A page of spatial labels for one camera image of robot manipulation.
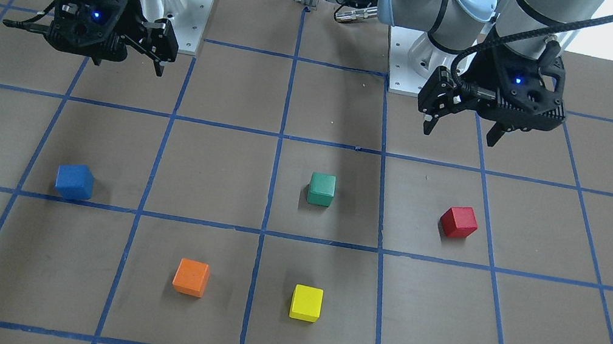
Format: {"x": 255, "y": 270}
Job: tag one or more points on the green wooden block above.
{"x": 321, "y": 189}

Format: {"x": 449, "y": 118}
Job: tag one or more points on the red wooden block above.
{"x": 459, "y": 222}

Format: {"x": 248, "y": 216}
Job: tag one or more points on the blue wooden block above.
{"x": 74, "y": 182}

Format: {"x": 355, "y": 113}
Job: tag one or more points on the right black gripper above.
{"x": 135, "y": 16}

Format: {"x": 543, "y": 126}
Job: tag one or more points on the orange wooden block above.
{"x": 191, "y": 277}

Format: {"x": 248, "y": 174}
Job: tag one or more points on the yellow wooden block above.
{"x": 306, "y": 303}

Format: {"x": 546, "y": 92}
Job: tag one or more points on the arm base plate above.
{"x": 188, "y": 18}
{"x": 412, "y": 58}

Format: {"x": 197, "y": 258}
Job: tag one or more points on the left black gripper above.
{"x": 484, "y": 71}

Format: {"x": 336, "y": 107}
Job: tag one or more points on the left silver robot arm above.
{"x": 464, "y": 27}

